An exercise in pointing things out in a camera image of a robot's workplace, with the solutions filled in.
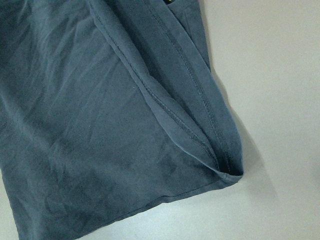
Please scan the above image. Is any black printed t-shirt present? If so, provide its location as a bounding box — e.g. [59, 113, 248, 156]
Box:
[0, 0, 244, 240]

